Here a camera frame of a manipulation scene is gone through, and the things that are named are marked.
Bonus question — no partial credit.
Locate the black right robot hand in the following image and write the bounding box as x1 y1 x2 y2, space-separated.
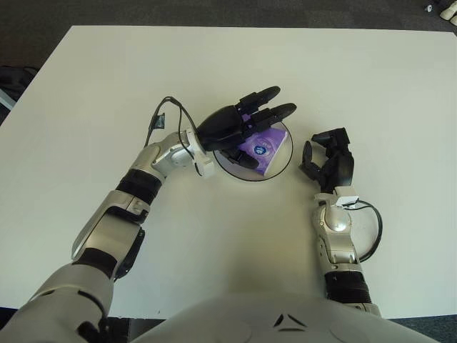
298 127 356 196

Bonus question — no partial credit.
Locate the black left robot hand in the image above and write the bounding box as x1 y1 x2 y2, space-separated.
196 85 298 169

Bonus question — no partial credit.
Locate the purple tissue paper pack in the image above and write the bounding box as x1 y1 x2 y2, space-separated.
233 113 289 176

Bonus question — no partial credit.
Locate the white plate with black rim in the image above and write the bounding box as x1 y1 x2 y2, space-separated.
211 121 294 183

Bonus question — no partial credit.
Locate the grey robot torso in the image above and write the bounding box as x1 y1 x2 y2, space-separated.
131 292 438 343

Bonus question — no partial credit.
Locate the dark bag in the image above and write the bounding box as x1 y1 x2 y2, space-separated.
0 66 39 126

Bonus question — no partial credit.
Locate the black table leg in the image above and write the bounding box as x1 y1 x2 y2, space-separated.
127 317 161 343

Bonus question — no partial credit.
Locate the grey flat panel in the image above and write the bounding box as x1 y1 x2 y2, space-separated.
0 88 17 109

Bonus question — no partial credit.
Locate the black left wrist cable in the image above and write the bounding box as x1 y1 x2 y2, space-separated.
142 96 201 169

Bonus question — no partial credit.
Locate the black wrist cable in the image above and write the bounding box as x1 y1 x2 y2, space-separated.
351 199 384 264
142 96 201 169

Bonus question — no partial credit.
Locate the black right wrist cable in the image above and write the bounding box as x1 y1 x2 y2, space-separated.
351 199 384 264

